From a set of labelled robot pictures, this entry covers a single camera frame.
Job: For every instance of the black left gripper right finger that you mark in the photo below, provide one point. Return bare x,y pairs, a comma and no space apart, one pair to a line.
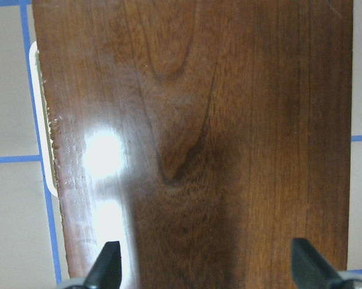
310,269

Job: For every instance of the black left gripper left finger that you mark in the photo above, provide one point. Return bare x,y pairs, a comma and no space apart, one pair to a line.
107,269

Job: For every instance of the wooden drawer with white handle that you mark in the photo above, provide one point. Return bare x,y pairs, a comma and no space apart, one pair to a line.
42,119

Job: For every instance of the dark brown wooden drawer cabinet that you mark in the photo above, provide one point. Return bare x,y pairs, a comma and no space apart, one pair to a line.
203,135

